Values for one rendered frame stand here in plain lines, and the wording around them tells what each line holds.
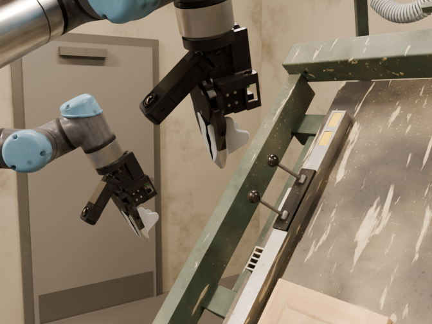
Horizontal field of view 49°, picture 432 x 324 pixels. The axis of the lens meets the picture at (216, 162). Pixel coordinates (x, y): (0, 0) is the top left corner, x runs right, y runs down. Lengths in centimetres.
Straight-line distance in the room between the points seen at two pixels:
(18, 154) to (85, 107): 19
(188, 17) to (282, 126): 105
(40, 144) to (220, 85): 37
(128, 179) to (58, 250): 280
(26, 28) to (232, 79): 27
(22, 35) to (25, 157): 36
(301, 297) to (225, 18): 81
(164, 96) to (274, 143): 99
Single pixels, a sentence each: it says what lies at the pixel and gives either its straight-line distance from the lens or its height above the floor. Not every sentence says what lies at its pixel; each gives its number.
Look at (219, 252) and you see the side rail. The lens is 151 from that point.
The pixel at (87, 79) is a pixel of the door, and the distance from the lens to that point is 378.
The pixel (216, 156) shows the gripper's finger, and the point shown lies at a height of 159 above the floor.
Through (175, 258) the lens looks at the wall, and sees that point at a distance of 435.
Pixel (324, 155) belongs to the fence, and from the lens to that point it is 143.
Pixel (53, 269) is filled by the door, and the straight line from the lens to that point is 389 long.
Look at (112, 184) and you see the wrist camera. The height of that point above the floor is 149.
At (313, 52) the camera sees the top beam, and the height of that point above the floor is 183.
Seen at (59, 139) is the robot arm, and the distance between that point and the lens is 103.
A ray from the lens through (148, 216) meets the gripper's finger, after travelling 112.
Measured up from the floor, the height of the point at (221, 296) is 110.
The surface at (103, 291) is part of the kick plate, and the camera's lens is 409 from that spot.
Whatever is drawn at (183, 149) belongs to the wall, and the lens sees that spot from 419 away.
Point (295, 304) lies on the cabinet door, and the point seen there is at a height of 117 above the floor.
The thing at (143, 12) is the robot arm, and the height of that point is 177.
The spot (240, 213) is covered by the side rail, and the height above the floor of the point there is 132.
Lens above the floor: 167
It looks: 7 degrees down
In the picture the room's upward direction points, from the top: straight up
